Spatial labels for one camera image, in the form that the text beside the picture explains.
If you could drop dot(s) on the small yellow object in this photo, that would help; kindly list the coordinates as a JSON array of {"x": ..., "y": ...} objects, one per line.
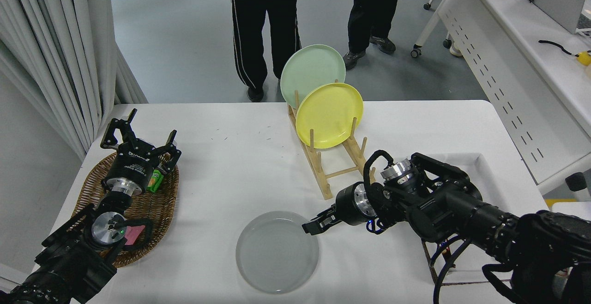
[{"x": 585, "y": 58}]

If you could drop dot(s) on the yellow plate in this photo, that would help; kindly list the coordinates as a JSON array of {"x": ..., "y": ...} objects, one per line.
[{"x": 328, "y": 114}]

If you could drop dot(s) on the small green packet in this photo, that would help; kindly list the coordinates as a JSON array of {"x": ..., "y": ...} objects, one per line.
[{"x": 155, "y": 181}]

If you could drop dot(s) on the brown wicker basket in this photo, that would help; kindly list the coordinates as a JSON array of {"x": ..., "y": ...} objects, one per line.
[{"x": 154, "y": 209}]

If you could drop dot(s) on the grey plate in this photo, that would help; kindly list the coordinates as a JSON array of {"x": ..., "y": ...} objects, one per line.
[{"x": 277, "y": 253}]

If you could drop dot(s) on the wooden plate rack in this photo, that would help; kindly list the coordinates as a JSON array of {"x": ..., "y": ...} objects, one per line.
[{"x": 326, "y": 193}]

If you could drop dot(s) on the pale green plate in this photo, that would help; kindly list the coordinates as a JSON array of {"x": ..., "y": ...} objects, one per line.
[{"x": 309, "y": 68}]

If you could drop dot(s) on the white desk with perforated panel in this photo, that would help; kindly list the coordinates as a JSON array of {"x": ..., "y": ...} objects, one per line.
[{"x": 508, "y": 68}]

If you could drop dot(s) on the person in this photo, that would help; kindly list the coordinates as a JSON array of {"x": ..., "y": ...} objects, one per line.
[
  {"x": 374, "y": 8},
  {"x": 258, "y": 27}
]

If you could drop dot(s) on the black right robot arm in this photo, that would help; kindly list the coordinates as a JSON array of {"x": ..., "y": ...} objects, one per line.
[{"x": 461, "y": 207}]

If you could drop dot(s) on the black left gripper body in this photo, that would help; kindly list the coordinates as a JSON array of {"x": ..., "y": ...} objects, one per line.
[{"x": 134, "y": 163}]

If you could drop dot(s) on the small white table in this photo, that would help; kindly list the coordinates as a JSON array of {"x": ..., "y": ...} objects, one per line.
[{"x": 572, "y": 207}]

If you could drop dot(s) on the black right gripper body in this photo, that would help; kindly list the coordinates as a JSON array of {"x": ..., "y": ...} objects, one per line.
[{"x": 347, "y": 204}]

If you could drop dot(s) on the pink packet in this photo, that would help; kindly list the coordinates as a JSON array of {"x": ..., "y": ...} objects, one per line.
[{"x": 134, "y": 235}]

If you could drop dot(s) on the pale grey curtain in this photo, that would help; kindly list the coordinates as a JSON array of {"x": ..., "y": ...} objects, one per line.
[{"x": 51, "y": 40}]

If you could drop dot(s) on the white shallow tray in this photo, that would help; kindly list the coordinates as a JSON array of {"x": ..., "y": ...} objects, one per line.
[{"x": 466, "y": 272}]

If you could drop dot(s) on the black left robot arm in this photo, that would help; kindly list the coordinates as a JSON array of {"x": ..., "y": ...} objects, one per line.
[{"x": 69, "y": 258}]

